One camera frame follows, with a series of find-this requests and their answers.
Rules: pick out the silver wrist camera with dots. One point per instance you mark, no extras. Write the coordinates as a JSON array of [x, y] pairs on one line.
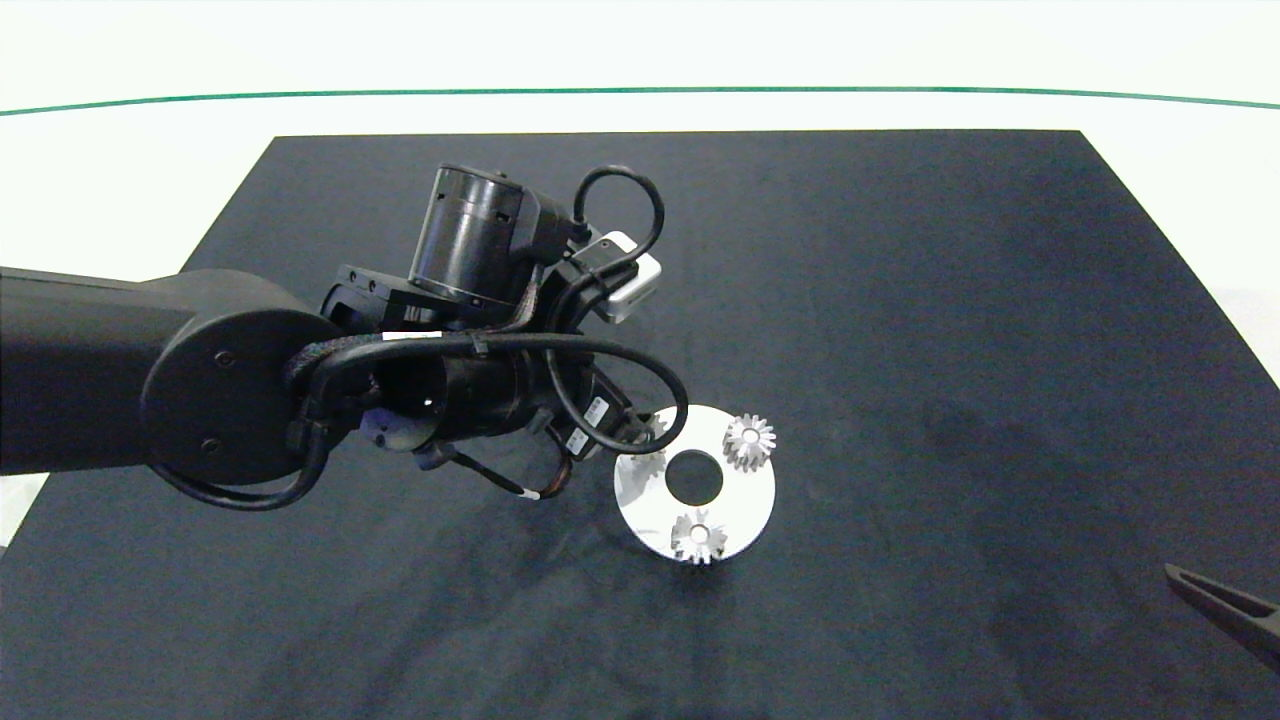
[[630, 285]]

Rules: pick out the round white pin plate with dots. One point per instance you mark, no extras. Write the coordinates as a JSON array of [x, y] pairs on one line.
[[750, 502]]

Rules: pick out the dark rubber mat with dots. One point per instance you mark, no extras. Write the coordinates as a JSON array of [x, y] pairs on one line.
[[950, 300]]

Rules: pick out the small steel planetary gear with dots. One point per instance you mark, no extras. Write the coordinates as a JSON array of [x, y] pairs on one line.
[[685, 544], [761, 451], [652, 430]]

